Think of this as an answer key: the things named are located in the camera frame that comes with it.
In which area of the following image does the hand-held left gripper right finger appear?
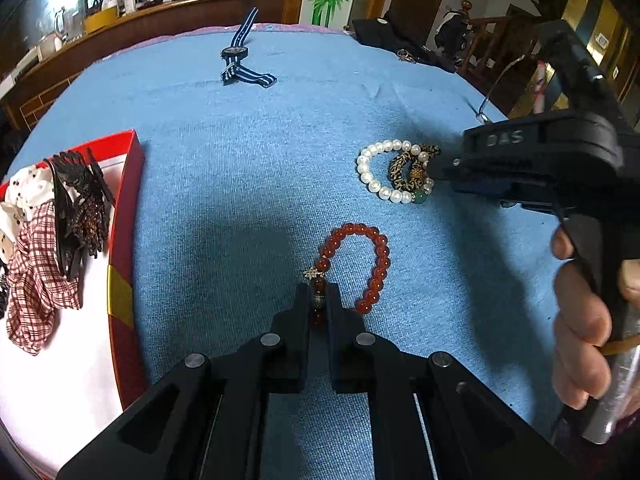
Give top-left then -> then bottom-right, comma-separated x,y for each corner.
326,284 -> 568,480

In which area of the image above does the red box with white inside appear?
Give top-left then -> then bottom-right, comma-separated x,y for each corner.
0,130 -> 151,466

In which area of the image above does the black cloth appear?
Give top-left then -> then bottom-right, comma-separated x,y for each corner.
352,10 -> 458,73

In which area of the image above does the blue striped strap watch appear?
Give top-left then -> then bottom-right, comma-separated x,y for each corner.
220,7 -> 277,90

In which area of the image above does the leopard print bracelet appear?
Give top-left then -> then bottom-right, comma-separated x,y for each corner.
388,144 -> 442,196

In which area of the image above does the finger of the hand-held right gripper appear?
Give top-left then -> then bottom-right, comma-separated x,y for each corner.
427,154 -> 501,196

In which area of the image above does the wooden staircase railing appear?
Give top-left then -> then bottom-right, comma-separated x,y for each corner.
457,0 -> 541,81

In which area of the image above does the white dotted scrunchie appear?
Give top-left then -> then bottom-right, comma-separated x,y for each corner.
0,165 -> 58,261

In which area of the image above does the black hair clip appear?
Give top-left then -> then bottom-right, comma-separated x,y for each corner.
44,152 -> 88,281

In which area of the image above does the wooden counter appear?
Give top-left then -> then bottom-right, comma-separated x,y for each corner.
0,0 -> 288,131

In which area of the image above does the yellow box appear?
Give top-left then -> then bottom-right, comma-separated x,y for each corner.
82,10 -> 118,36

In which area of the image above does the red patterned scrunchie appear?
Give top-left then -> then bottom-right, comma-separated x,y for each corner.
6,200 -> 83,357

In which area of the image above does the white pearl bracelet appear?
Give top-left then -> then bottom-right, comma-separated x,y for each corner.
356,139 -> 436,207

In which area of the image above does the person's right hand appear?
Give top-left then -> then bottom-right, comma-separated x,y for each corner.
550,225 -> 613,411

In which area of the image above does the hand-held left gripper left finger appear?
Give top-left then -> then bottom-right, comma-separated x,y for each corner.
56,284 -> 312,480

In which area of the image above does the brown glitter hair clip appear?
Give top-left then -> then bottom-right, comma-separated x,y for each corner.
70,147 -> 117,261

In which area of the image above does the red bead bracelet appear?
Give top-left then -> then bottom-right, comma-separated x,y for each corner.
303,222 -> 392,328

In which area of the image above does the blue tablecloth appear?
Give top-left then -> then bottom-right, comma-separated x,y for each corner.
0,24 -> 566,480

